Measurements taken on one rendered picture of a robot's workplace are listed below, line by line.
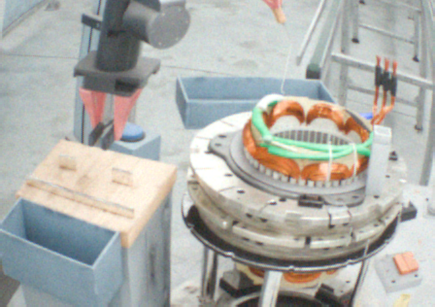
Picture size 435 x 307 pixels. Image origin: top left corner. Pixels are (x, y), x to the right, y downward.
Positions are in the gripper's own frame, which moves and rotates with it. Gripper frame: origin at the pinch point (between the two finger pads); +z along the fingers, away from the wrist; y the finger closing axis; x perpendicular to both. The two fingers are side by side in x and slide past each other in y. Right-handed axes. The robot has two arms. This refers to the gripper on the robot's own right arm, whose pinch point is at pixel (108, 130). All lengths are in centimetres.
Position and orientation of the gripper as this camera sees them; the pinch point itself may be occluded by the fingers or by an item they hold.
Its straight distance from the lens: 113.0
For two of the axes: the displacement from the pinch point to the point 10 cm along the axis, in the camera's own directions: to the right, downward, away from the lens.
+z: -1.1, 8.8, 4.6
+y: 9.6, 2.2, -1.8
